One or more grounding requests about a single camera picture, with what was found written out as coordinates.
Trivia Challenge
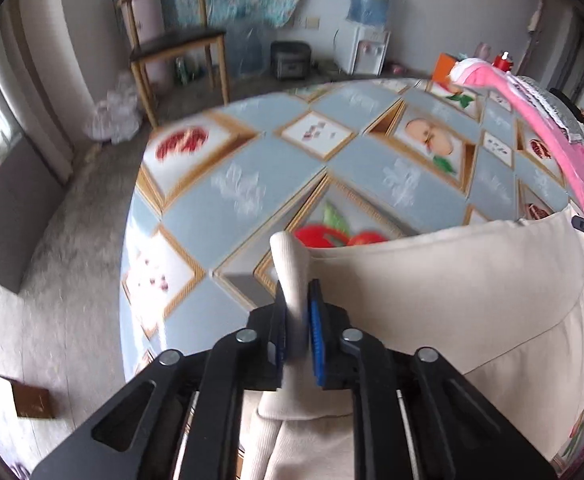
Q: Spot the orange box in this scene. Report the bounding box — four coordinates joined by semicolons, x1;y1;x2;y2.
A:
432;52;468;83

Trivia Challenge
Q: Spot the black rice cooker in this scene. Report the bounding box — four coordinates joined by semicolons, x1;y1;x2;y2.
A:
270;40;314;81

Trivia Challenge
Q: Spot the white water dispenser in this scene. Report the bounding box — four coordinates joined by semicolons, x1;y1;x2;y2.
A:
333;24;390;77

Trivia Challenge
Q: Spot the dark grey low cabinet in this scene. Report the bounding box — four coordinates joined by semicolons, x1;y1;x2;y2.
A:
0;132;70;295

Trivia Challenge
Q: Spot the beige curtain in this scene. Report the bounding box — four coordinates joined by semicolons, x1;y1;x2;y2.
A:
0;0;118;186

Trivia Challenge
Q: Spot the pale pink cylinder bin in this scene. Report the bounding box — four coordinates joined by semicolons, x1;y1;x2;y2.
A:
117;0;168;86

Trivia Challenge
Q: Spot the pink floral blanket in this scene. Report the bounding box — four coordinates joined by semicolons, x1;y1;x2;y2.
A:
447;57;584;478

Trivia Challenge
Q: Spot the clear empty water jug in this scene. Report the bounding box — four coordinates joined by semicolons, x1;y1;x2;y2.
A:
232;22;265;77

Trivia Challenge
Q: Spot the crumpled white plastic bag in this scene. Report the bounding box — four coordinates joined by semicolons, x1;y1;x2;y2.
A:
83;72;143;143

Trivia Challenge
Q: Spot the brown cardboard box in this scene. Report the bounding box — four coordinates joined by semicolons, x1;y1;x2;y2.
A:
0;370;52;420

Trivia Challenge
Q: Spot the small green bottle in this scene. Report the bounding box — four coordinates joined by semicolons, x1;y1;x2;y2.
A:
174;56;193;86

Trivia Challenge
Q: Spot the wooden chair dark seat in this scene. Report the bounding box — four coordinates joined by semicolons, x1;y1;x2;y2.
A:
117;0;230;128

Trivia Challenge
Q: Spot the cream zip jacket black trim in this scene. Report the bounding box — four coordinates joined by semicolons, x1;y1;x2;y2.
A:
242;207;584;480

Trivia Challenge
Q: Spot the silver quilted cover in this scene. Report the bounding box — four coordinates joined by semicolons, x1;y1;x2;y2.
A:
509;74;584;143

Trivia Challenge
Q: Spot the blue fruit print tablecloth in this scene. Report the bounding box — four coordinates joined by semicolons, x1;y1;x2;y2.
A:
119;77;584;381

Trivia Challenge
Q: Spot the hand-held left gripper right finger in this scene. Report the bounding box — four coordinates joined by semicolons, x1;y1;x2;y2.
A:
307;278;558;480

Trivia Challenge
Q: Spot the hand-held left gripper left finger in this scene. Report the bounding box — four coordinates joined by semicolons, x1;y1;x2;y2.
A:
31;280;289;480

